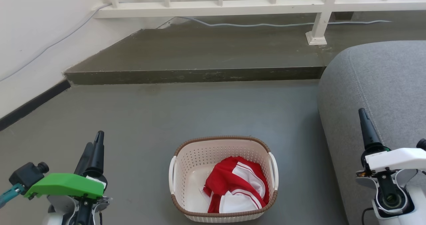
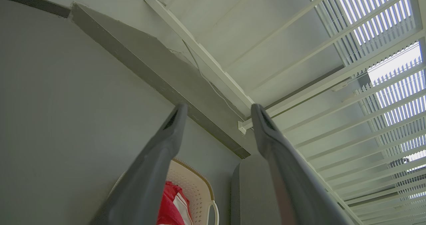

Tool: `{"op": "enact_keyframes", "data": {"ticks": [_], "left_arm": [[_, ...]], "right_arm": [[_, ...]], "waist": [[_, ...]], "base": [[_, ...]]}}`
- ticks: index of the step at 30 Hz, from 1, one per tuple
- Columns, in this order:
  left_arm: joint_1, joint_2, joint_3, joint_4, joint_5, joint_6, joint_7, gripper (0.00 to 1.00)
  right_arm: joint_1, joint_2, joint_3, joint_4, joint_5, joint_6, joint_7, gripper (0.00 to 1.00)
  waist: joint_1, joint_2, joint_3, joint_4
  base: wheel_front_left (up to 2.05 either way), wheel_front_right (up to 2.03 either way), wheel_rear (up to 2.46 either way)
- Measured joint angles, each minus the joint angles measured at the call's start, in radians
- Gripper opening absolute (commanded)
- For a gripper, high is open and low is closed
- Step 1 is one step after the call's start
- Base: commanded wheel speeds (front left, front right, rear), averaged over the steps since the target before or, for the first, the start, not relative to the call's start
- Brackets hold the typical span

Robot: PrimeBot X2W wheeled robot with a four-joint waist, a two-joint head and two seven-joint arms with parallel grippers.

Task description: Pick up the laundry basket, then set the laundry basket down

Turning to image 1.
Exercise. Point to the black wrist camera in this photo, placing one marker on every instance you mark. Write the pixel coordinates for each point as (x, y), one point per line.
(27, 174)
(422, 144)

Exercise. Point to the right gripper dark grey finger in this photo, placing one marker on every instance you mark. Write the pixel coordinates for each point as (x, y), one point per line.
(367, 128)

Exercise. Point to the grey fabric sofa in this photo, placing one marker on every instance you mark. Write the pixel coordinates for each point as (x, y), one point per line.
(382, 95)

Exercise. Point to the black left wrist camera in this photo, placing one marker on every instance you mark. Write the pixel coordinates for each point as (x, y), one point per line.
(27, 174)

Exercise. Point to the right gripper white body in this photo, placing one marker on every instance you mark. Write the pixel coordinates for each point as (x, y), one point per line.
(396, 159)

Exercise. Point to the white wooden railing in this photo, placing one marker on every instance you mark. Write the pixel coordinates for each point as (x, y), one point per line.
(233, 6)

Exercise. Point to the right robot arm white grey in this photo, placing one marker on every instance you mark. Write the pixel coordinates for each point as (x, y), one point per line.
(396, 198)

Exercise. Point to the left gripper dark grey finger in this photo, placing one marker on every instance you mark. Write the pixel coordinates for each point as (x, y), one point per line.
(85, 158)
(98, 151)

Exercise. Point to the black wall baseboard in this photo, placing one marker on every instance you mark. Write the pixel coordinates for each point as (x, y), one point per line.
(31, 104)

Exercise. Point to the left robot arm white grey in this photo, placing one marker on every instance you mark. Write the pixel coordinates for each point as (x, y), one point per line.
(80, 210)

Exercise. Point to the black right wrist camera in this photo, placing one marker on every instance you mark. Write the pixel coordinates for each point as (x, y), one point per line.
(422, 144)

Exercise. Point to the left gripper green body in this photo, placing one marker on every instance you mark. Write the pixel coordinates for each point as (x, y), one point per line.
(63, 184)

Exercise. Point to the red and white garment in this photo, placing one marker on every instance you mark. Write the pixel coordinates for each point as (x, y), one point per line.
(233, 185)

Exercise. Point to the cream laundry basket brown rim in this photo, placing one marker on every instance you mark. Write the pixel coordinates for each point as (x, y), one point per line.
(191, 171)

